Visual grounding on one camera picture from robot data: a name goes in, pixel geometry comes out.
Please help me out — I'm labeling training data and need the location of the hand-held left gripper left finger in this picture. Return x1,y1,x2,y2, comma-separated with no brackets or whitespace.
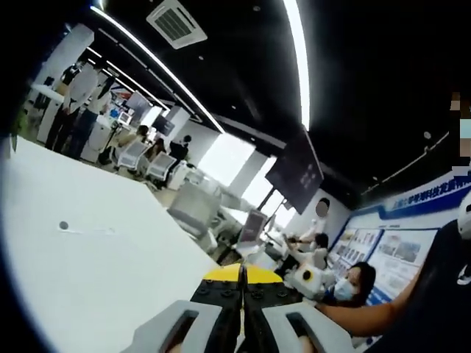
121,263,246,353

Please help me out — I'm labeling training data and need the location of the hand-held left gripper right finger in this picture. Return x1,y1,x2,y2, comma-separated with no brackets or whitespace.
241,263,360,353

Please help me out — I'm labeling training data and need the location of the desktop monitor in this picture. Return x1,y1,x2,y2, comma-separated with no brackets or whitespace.
238,209,266,244

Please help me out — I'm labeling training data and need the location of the grey mesh office chair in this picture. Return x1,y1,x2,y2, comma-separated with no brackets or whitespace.
166,181,222,246

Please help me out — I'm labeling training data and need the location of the hanging dark display screen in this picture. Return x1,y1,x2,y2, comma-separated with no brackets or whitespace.
264,128,325,215

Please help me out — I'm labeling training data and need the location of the person's dark shirt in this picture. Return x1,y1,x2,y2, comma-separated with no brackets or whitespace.
367,219,471,353

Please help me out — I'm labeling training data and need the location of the white office chair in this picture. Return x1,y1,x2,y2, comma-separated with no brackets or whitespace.
116,140,149,173
148,151,177,185

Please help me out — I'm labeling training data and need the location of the white worn device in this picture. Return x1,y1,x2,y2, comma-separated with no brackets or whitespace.
456,190,471,240

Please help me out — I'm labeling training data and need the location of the ceiling light strip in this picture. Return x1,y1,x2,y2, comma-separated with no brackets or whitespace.
282,0,312,132
89,4,226,135

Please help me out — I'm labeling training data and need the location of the ceiling air conditioner vent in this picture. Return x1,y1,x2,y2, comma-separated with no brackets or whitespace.
146,0,208,51

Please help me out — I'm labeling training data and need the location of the blue white wall board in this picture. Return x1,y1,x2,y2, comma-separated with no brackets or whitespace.
326,171,471,307

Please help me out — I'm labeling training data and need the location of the table cable port cover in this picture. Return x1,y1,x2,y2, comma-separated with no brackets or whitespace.
57,220,116,235

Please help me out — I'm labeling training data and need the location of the dark wall monitor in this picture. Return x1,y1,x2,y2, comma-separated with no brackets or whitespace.
152,115,177,136

